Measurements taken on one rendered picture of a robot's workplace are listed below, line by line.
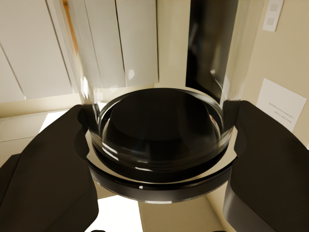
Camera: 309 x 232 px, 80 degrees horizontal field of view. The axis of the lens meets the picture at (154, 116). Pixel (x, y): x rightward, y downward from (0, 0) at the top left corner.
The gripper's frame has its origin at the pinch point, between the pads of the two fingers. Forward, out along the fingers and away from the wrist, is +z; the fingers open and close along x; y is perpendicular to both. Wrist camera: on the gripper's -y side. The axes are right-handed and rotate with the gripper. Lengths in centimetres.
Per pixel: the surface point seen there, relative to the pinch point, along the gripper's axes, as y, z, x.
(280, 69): 21, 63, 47
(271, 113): 39, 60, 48
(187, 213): 150, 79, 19
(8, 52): 42, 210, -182
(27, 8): -1, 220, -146
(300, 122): 35, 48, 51
